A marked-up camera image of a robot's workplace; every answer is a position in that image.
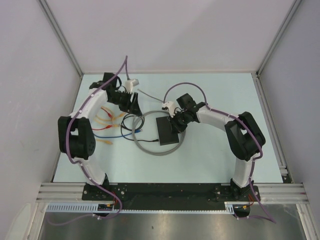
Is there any left aluminium corner post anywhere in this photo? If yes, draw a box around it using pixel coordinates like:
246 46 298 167
37 0 84 78

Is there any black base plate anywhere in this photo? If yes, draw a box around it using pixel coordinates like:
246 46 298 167
81 182 261 211

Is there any grey coiled ethernet cable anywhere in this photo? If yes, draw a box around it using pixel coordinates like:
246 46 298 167
133 87 187 156

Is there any grey slotted cable duct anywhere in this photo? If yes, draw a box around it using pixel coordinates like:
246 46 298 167
46 202 234 215

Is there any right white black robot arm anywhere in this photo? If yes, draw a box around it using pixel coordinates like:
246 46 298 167
162 93 266 201

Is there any right aluminium side rail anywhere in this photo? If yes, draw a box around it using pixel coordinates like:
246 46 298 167
251 72 293 184

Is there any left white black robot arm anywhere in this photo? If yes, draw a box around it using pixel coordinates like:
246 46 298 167
57 72 142 200

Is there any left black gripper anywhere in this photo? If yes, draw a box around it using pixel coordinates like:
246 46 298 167
107 90 142 116

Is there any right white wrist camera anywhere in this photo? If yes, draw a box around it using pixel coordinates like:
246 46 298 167
161 101 177 118

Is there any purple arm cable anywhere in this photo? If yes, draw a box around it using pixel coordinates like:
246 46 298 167
46 55 131 226
163 82 277 223

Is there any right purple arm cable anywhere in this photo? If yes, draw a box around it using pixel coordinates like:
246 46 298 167
163 82 277 223

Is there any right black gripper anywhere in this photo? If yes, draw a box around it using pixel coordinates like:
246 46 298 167
167 110 190 135

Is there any aluminium front rail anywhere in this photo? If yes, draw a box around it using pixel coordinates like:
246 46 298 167
36 182 309 204

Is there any orange ethernet cable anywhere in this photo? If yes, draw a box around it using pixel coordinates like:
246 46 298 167
94 113 126 126

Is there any right aluminium corner post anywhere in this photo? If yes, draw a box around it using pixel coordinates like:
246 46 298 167
255 0 304 77

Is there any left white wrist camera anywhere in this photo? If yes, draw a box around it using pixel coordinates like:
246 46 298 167
124 78 140 93

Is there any black network switch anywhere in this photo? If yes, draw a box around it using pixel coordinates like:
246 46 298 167
156 116 180 146

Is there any blue ethernet cable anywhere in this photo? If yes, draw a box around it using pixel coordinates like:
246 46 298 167
94 128 145 140

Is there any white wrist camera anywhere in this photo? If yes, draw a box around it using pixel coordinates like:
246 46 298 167
124 78 140 93
161 101 177 118

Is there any aluminium corner post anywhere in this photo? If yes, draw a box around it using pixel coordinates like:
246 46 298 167
37 0 84 78
255 0 304 77

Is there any black power cable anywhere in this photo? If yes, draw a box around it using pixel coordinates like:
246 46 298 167
120 113 161 143

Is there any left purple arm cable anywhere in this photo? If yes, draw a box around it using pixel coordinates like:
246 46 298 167
46 55 131 226

